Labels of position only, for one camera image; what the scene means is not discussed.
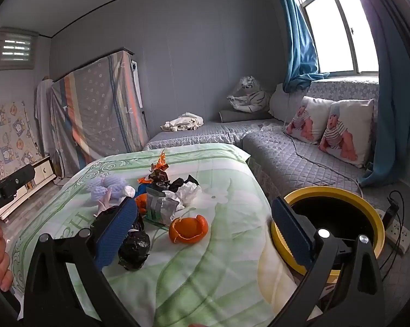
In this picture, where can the silver foil wrapper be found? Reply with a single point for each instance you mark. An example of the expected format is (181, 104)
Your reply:
(160, 207)

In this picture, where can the blue wrapper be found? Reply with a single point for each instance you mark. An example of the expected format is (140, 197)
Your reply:
(144, 189)

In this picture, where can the short blue curtain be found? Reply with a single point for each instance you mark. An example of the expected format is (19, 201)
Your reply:
(300, 41)

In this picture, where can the green floral bedsheet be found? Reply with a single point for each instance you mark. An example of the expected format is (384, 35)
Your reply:
(218, 272)

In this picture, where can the baby print pillow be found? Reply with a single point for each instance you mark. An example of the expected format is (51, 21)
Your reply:
(348, 133)
(307, 119)

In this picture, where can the torn black plastic piece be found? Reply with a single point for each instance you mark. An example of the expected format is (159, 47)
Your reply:
(181, 184)

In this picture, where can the white power strip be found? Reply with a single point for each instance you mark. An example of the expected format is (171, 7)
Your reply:
(399, 235)

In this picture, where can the cartoon print mat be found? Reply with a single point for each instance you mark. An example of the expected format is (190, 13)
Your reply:
(11, 136)

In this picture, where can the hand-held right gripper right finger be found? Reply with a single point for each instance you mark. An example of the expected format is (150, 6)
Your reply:
(290, 231)

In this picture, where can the white tiger plush toy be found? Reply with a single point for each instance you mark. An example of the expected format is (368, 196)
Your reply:
(251, 95)

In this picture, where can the crumpled cream cloth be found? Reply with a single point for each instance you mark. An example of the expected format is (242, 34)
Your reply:
(184, 122)

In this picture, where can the black plastic bag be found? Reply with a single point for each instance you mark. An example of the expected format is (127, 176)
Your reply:
(135, 248)
(101, 223)

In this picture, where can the window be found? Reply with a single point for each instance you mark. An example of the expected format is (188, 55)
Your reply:
(337, 34)

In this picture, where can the grey bolster cushion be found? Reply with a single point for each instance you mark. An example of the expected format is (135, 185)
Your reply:
(232, 115)

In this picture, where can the low white cabinet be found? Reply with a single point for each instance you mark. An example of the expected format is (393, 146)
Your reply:
(43, 172)

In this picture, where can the striped cloth covered cabinet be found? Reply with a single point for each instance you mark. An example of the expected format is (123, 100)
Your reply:
(96, 115)

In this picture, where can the small orange peel piece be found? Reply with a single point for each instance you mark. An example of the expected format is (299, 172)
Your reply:
(142, 204)

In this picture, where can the grey quilted sofa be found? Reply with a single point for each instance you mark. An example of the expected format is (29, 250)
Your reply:
(293, 156)

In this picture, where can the long blue curtain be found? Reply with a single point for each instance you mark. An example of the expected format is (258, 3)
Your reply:
(395, 92)

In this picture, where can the plain white pillow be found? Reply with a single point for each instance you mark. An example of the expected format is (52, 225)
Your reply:
(283, 104)

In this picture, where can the person's left hand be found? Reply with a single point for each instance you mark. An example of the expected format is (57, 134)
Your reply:
(2, 265)

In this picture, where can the yellow rimmed trash bin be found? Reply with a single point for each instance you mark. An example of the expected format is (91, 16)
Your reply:
(327, 190)

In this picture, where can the orange flame snack wrapper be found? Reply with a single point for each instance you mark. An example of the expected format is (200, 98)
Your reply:
(160, 167)

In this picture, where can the white tissue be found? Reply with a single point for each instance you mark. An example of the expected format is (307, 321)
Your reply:
(188, 194)

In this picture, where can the white pink foam net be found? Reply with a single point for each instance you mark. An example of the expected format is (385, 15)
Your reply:
(104, 204)

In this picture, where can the white panel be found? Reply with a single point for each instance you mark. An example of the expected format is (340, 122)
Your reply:
(137, 85)

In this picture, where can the hanging white cloth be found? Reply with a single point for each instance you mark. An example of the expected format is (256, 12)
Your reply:
(43, 109)

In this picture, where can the black charger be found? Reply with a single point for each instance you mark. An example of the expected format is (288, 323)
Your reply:
(392, 211)

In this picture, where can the slatted window blind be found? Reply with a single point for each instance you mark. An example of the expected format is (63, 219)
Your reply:
(14, 49)

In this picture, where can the large orange peel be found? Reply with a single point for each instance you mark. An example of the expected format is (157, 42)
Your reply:
(188, 230)

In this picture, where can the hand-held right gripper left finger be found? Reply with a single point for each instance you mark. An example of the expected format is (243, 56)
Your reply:
(118, 231)

